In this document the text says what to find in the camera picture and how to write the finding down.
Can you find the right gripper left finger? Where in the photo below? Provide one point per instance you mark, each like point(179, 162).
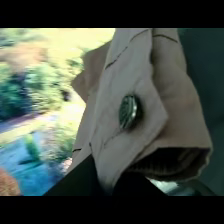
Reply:
point(78, 181)

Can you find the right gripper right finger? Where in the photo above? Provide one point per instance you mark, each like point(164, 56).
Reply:
point(138, 186)

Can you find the beige shirt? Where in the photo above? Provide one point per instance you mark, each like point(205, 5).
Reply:
point(140, 133)

